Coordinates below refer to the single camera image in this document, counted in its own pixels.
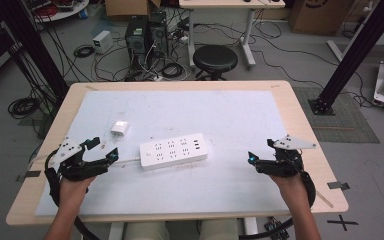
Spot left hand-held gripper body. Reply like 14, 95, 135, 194
48, 136, 111, 183

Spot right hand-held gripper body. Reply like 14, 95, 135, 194
255, 134, 318, 178

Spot person's left hand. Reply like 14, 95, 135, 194
59, 175, 97, 205

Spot person's right hand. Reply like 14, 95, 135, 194
269, 172, 304, 202

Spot white charger plug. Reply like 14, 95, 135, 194
110, 120, 130, 137

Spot wooden table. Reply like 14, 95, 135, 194
5, 79, 350, 227

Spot grey tape piece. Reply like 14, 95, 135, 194
15, 170, 42, 183
326, 181, 351, 191

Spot white power strip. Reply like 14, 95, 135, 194
139, 132, 210, 172

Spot grey floor mat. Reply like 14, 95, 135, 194
292, 86, 381, 145

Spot white table mat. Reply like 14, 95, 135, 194
34, 89, 290, 218

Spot person's legs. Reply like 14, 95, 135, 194
122, 218, 240, 240

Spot black tape cross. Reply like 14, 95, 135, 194
326, 214, 360, 232

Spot white power supply box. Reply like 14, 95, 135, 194
92, 30, 115, 55

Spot black round stool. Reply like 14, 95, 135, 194
192, 44, 239, 82

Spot black computer tower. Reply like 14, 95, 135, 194
147, 11, 170, 58
124, 15, 150, 72

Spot large brown cardboard box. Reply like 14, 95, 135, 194
287, 0, 355, 36

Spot white round table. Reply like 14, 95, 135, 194
22, 0, 90, 24

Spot white desk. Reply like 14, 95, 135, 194
178, 0, 286, 70

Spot white power strip cable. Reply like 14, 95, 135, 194
115, 157, 142, 166

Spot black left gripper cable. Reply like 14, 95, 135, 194
43, 149, 102, 240

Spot black cable coil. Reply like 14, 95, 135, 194
7, 97, 42, 120
72, 44, 96, 59
161, 62, 185, 80

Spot black metal post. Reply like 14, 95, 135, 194
307, 0, 384, 116
0, 0, 70, 101

